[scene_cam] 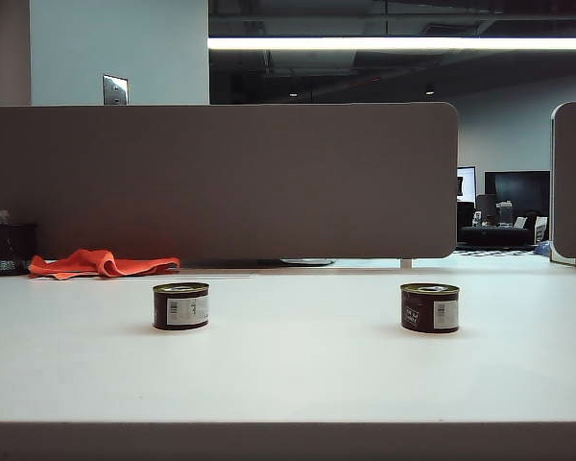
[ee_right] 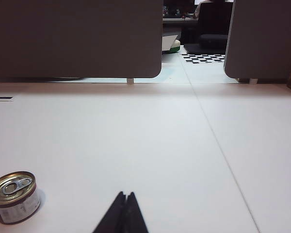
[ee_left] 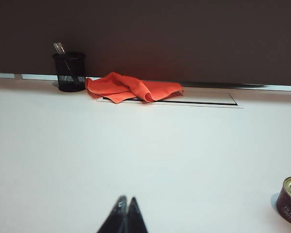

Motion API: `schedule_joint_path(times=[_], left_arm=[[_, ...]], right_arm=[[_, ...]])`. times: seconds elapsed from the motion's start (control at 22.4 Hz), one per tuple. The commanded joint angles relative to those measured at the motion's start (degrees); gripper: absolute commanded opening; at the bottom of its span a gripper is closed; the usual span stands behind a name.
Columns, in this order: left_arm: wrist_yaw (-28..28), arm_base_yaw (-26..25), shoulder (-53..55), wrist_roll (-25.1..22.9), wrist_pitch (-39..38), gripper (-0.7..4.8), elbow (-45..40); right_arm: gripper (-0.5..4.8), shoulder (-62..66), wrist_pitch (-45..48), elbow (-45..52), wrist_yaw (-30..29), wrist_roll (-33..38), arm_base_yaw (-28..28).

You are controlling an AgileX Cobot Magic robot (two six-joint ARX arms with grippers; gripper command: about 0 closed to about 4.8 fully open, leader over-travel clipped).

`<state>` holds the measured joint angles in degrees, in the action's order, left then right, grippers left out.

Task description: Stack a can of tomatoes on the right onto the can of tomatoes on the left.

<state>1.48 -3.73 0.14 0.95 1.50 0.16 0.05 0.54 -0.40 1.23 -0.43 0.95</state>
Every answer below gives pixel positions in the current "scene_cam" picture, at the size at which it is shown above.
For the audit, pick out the tomato can dark text label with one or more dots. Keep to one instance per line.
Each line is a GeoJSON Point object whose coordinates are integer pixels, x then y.
{"type": "Point", "coordinates": [420, 312]}

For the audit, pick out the tomato can wide white label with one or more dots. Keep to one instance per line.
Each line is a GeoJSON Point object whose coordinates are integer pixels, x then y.
{"type": "Point", "coordinates": [181, 307]}

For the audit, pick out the silver oval monitor base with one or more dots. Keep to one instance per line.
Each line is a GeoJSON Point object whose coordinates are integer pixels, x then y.
{"type": "Point", "coordinates": [307, 262]}

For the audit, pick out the wide grey desk divider panel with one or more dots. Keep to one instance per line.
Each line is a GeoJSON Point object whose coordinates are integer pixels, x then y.
{"type": "Point", "coordinates": [221, 182]}

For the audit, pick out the white-screen monitor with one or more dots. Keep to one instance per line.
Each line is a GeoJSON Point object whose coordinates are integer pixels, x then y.
{"type": "Point", "coordinates": [468, 185]}

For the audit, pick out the orange cloth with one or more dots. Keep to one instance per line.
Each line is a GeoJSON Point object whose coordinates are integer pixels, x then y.
{"type": "Point", "coordinates": [101, 264]}

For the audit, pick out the black round ottoman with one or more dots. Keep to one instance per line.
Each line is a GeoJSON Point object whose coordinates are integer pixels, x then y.
{"type": "Point", "coordinates": [494, 235]}

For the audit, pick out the long ceiling light strip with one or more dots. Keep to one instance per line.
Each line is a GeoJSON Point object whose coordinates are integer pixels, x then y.
{"type": "Point", "coordinates": [389, 43]}

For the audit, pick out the large black display screen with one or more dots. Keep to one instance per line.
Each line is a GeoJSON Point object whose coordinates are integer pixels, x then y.
{"type": "Point", "coordinates": [523, 187]}

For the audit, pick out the blue plastic bag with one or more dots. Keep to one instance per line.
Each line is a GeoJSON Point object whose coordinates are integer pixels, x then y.
{"type": "Point", "coordinates": [543, 248]}

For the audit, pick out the black mesh pen holder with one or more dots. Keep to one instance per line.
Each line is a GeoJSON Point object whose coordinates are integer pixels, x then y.
{"type": "Point", "coordinates": [9, 249]}

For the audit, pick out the white clip in pen holder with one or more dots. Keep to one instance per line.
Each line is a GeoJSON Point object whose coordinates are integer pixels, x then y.
{"type": "Point", "coordinates": [1, 217]}

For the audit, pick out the metal wall plate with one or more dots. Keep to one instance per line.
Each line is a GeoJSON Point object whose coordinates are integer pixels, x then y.
{"type": "Point", "coordinates": [115, 89]}

